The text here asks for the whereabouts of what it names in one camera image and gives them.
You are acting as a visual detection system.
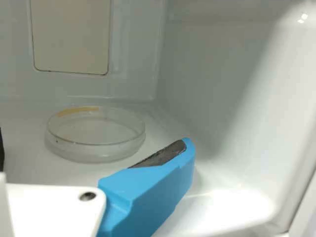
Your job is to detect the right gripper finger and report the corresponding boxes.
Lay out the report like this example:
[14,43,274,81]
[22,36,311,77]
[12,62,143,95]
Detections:
[97,137,197,237]

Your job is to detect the petri dish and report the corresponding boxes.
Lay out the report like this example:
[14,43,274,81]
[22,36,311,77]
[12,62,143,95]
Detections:
[44,105,147,164]

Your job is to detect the white incubator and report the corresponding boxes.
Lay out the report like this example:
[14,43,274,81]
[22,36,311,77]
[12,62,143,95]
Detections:
[0,0,316,237]

